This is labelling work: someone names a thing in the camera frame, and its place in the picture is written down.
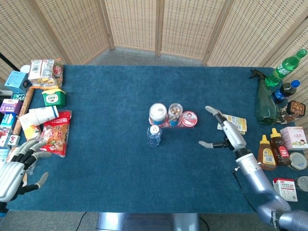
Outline blue-cap cola bottle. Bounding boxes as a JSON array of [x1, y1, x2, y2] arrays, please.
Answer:
[[272, 79, 301, 104]]

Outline light amber honey bottle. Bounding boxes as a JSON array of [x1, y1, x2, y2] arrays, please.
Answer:
[[257, 134, 278, 172]]

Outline blue toothpaste box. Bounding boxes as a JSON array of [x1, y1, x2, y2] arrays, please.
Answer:
[[0, 112, 18, 136]]

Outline red clear snack bag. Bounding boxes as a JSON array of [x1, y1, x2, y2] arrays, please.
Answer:
[[53, 63, 64, 89]]

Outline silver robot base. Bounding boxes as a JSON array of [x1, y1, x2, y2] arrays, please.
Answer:
[[96, 212, 201, 231]]

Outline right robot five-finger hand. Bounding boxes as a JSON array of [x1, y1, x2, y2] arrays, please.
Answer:
[[198, 105, 247, 153]]

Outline pink carton box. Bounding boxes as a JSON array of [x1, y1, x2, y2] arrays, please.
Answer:
[[279, 126, 308, 151]]

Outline light blue box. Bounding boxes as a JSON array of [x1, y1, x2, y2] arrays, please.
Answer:
[[4, 70, 32, 95]]

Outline white lidded can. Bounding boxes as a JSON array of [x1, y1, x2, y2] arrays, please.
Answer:
[[149, 103, 168, 126]]

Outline small white box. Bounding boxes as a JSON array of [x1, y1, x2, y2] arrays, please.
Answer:
[[7, 134, 21, 147]]

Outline clear jar of snacks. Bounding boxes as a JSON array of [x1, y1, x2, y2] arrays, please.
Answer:
[[167, 103, 184, 127]]

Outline dark red-label honey bottle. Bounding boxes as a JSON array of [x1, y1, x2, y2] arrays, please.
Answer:
[[269, 128, 292, 167]]

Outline black floor cable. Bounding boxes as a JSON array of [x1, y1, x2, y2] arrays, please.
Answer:
[[76, 211, 88, 231]]

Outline red fruit print box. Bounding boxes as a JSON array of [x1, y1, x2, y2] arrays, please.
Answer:
[[0, 129, 13, 148]]

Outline green soda bottle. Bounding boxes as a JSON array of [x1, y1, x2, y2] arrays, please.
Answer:
[[264, 48, 308, 88]]

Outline white-label snack bag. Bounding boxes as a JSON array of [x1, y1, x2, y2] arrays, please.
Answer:
[[27, 59, 56, 87]]

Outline green lidded container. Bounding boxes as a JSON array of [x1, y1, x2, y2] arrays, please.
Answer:
[[41, 88, 67, 108]]

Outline blue table cloth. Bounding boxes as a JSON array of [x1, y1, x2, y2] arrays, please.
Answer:
[[6, 64, 308, 214]]

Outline round silver tin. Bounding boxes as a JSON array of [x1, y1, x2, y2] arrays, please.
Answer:
[[288, 151, 308, 171]]

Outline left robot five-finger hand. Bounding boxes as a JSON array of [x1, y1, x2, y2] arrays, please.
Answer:
[[0, 140, 52, 203]]

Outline clear plastic water bottle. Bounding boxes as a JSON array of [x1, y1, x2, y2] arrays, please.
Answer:
[[146, 125, 163, 148]]

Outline red white carton box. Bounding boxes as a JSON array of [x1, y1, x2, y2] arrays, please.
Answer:
[[272, 178, 299, 203]]

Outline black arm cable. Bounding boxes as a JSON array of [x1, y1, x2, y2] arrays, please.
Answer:
[[231, 167, 257, 213]]

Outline dark green spray bottle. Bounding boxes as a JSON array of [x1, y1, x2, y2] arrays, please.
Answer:
[[249, 68, 280, 126]]

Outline purple box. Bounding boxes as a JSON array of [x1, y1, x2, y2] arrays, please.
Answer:
[[0, 98, 24, 115]]

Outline woven bamboo folding screen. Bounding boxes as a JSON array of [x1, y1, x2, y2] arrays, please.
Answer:
[[0, 0, 308, 129]]

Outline green patterned small box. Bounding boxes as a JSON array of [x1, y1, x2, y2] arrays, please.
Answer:
[[10, 93, 26, 102]]

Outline yellow white snack packet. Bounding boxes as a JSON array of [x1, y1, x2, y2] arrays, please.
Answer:
[[217, 114, 248, 136]]

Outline big red snack bag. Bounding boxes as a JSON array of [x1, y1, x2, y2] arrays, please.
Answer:
[[39, 110, 73, 158]]

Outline red yogurt cup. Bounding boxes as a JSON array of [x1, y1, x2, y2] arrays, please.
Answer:
[[181, 110, 199, 128]]

